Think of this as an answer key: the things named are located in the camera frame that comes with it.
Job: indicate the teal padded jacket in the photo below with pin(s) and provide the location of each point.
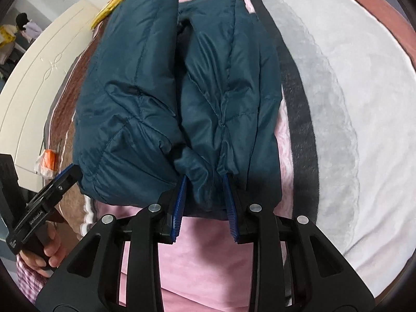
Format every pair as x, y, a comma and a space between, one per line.
146, 87

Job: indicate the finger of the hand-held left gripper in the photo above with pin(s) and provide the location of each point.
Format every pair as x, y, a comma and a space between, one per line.
66, 177

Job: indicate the orange white packet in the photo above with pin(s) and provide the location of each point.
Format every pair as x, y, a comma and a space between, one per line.
48, 162

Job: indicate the yellow packet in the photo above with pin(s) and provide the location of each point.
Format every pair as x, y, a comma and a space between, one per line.
109, 9

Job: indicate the person's left hand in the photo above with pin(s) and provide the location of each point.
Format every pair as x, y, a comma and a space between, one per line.
55, 248

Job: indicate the cream bed headboard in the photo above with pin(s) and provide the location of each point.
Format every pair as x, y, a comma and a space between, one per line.
39, 81

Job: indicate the pink grey white plush blanket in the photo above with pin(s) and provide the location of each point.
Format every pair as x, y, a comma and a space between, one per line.
357, 104

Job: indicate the person's left forearm plaid sleeve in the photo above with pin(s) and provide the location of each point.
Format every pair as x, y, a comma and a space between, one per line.
27, 282

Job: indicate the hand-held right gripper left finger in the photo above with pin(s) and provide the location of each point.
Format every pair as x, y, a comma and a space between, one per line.
179, 206

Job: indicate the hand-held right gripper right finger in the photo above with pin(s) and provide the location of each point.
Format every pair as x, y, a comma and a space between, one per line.
231, 206

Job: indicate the yellow bag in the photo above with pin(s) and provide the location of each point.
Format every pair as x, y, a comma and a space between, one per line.
7, 35

